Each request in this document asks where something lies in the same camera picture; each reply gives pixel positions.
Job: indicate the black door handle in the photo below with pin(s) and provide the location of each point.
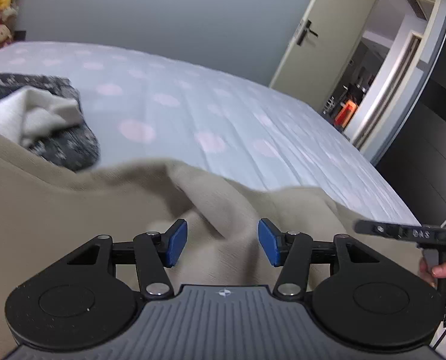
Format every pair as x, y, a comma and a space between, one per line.
305, 31

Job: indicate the orange chair in hallway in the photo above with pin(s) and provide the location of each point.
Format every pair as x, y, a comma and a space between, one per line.
344, 116

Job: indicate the white printed sweatshirt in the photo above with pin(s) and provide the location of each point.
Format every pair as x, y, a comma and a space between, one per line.
29, 114

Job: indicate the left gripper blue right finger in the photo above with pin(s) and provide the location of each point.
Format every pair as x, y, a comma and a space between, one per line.
292, 252

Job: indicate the cream room door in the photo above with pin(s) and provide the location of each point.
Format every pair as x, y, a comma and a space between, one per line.
310, 72

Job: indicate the polka dot bed sheet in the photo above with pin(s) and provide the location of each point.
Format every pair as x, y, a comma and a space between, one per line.
147, 106

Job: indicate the beige fleece zip hoodie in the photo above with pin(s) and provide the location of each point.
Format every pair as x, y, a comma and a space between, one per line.
47, 211

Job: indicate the dark floral garment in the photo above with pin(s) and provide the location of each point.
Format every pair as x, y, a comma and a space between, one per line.
75, 148

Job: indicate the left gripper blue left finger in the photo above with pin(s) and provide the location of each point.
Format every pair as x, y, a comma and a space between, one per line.
154, 252

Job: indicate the black wardrobe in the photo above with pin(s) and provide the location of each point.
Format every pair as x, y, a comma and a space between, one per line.
415, 163

